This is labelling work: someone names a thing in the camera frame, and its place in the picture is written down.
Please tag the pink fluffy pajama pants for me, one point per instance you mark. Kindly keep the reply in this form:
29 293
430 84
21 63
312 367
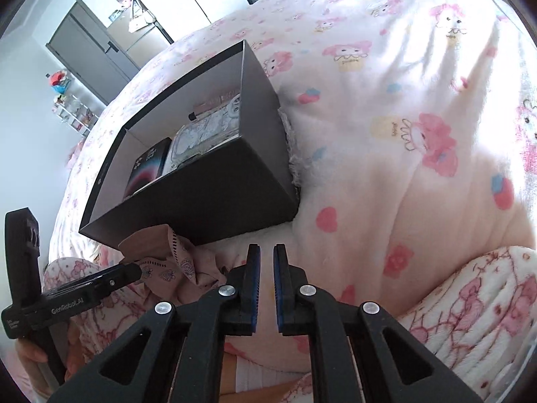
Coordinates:
474 302

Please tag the white shelf rack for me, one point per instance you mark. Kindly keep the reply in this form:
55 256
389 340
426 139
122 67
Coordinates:
77 113

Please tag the pink printed cloth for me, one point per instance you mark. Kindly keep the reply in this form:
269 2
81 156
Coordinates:
184 260

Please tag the grey door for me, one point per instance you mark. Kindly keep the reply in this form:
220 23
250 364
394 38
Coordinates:
92 50

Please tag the pink patterned pouch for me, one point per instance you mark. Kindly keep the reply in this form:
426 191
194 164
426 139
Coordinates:
214 101

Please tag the pink printed blanket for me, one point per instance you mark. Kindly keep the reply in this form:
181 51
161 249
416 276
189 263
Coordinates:
377 113

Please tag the person's left hand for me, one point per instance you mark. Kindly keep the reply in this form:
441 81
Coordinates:
31 354

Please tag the black storage box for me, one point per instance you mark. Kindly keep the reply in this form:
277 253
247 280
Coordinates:
235 168

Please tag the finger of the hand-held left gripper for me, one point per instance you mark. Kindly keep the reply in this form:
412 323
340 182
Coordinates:
115 279

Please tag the silver refrigerator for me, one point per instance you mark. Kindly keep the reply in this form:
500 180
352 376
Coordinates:
142 46

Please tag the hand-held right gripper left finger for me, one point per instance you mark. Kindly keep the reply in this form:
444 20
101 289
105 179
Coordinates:
254 285

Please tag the white bag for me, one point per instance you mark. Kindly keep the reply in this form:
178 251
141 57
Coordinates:
140 22

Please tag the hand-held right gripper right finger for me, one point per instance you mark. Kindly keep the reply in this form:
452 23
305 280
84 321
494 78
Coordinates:
280 285

